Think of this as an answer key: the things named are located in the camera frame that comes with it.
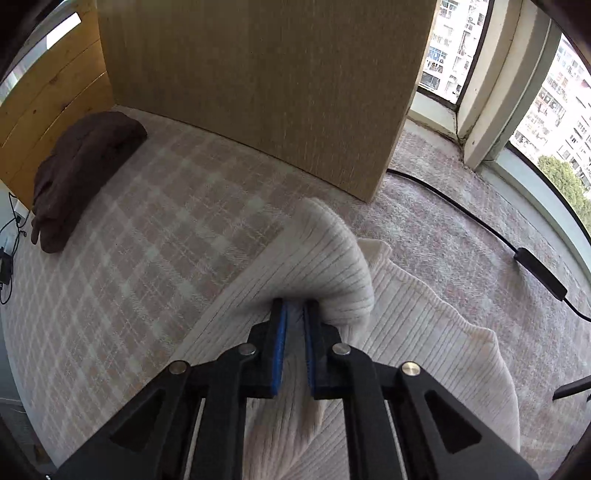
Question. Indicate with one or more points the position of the large bay window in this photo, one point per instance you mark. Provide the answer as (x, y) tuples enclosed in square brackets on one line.
[(563, 115)]

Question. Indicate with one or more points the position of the white ribbed knit sweater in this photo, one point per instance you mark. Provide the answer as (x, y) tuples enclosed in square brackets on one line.
[(323, 258)]

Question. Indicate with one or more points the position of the wooden plank wall panel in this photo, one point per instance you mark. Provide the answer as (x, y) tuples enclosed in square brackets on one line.
[(55, 92)]

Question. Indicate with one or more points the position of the narrow side window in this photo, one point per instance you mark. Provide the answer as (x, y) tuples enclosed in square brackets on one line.
[(62, 31)]

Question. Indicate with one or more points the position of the pink plaid bed sheet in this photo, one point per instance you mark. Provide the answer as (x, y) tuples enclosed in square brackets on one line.
[(161, 230)]

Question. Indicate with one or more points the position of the folded brown sweater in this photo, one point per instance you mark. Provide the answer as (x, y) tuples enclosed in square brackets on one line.
[(83, 166)]

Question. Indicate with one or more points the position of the tan fabric headboard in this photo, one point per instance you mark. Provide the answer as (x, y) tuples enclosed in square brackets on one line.
[(258, 83)]

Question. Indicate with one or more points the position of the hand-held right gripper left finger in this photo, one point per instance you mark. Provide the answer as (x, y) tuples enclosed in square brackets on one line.
[(279, 341)]

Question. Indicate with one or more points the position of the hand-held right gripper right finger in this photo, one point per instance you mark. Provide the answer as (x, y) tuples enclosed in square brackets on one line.
[(310, 341)]

